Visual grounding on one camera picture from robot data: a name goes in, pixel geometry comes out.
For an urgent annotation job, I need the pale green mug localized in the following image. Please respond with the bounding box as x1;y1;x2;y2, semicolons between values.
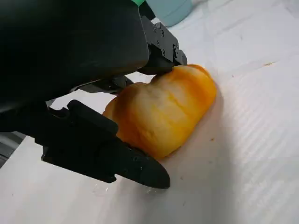
146;0;193;27

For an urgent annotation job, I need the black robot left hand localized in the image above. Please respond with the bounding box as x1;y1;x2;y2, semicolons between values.
0;0;188;189

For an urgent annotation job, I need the orange white toy bread roll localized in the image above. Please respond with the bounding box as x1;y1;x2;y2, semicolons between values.
102;64;217;161

